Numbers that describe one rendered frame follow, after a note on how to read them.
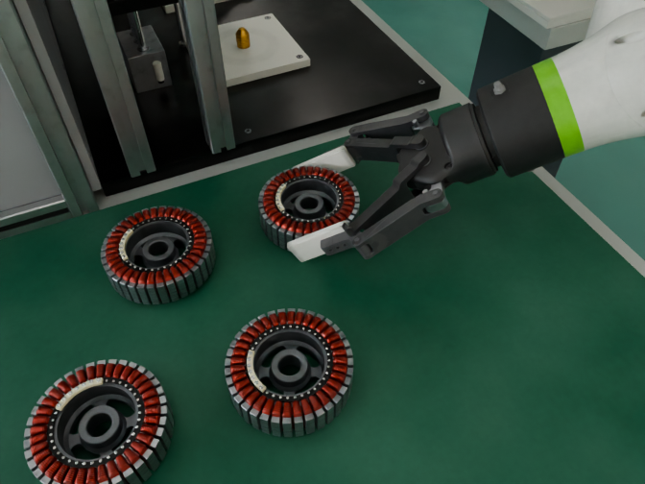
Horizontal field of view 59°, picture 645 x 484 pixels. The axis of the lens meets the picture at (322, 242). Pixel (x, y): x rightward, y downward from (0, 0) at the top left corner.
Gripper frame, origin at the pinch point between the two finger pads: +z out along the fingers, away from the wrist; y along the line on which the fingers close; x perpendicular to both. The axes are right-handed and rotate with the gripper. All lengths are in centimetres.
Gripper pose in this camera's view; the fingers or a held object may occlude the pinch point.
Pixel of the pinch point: (310, 206)
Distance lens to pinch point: 63.5
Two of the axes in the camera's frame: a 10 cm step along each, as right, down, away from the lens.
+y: 0.1, -7.5, 6.6
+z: -8.7, 3.2, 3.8
